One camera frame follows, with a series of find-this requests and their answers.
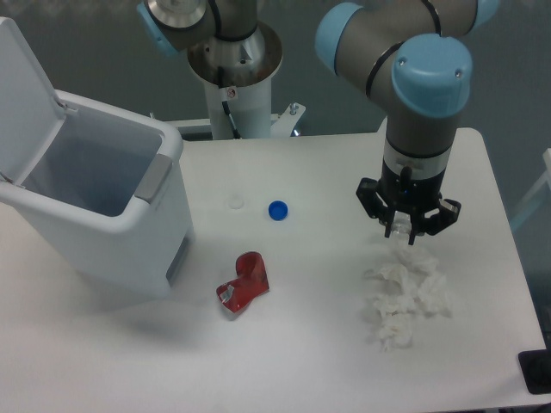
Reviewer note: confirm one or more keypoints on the white trash can lid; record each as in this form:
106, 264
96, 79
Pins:
33, 115

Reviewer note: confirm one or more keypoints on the white trash can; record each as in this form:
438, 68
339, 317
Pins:
111, 198

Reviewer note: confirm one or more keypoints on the white mounting bracket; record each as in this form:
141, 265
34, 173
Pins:
287, 124

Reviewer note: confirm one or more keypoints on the blue bottle cap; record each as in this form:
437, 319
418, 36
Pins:
278, 210

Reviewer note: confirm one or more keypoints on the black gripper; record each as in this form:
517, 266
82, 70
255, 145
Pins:
411, 185

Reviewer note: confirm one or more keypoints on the black device at edge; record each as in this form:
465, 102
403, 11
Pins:
535, 366

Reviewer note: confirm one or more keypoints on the crumpled white tissue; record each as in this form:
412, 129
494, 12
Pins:
403, 288

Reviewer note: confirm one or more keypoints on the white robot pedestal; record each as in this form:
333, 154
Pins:
236, 77

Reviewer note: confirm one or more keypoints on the crushed red can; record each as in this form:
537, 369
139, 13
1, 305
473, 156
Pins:
250, 282

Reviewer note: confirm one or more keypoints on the clear plastic bottle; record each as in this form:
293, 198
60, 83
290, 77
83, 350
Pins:
401, 226

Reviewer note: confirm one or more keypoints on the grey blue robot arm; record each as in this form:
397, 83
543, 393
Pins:
406, 57

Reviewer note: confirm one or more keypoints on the white bottle cap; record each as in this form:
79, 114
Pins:
236, 202

